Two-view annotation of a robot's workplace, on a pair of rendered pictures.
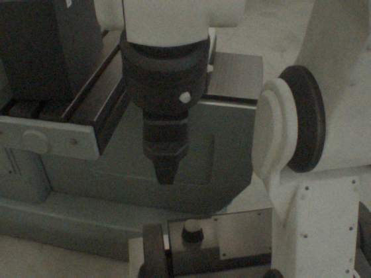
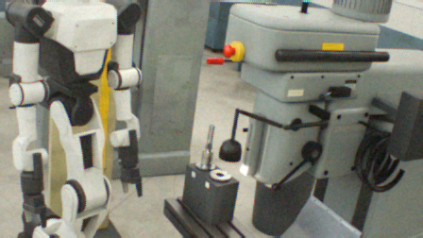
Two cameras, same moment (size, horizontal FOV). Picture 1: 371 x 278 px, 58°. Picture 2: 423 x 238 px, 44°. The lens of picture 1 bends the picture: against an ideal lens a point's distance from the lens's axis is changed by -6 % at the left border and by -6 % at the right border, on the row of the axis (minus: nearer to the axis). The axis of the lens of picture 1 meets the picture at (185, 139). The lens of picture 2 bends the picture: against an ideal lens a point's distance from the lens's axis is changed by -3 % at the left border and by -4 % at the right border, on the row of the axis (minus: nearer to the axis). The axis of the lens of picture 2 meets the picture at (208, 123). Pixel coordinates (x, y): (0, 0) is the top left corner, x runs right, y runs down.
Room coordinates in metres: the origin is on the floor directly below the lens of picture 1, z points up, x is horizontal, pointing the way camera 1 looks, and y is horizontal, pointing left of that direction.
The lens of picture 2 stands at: (2.13, -1.18, 2.12)
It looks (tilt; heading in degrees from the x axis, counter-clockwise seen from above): 21 degrees down; 138
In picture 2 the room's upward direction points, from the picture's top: 8 degrees clockwise
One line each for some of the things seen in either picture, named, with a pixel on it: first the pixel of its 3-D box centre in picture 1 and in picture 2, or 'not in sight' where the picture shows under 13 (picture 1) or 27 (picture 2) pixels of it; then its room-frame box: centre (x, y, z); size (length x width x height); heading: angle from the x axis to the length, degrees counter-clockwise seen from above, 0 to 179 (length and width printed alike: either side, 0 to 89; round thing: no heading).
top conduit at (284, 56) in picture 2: not in sight; (335, 56); (1.17, 0.17, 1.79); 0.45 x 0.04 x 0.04; 80
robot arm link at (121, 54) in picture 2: not in sight; (123, 59); (0.25, 0.00, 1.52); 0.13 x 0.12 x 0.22; 95
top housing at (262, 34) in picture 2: not in sight; (302, 37); (1.02, 0.18, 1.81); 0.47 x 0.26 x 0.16; 80
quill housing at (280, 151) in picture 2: not in sight; (281, 134); (1.02, 0.17, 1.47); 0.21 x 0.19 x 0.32; 170
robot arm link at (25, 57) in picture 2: not in sight; (27, 72); (0.30, -0.44, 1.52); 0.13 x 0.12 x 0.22; 99
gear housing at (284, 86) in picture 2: not in sight; (302, 76); (1.03, 0.20, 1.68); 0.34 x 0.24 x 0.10; 80
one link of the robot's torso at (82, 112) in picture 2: not in sight; (64, 96); (0.19, -0.23, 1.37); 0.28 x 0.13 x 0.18; 8
